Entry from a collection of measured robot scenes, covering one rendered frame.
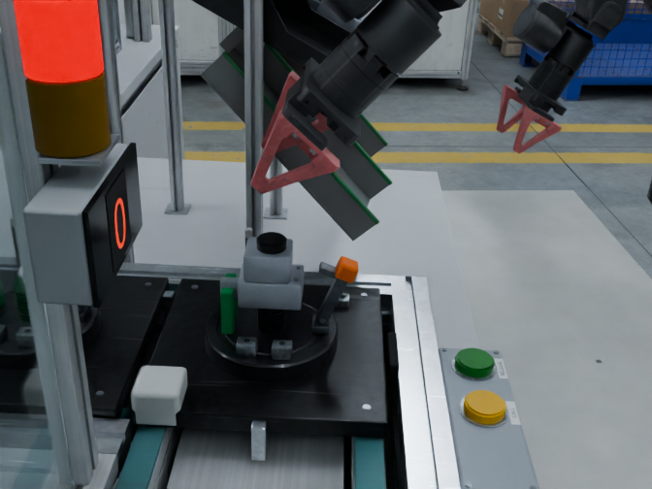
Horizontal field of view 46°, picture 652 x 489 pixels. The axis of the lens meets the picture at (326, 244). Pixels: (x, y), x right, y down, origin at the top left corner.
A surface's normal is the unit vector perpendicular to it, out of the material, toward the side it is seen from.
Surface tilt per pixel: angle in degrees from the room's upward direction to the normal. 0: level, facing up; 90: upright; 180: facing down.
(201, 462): 0
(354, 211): 90
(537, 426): 0
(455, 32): 90
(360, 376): 0
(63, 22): 90
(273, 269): 90
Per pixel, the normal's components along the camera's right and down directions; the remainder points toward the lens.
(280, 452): 0.04, -0.88
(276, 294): -0.03, 0.47
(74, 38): 0.61, 0.40
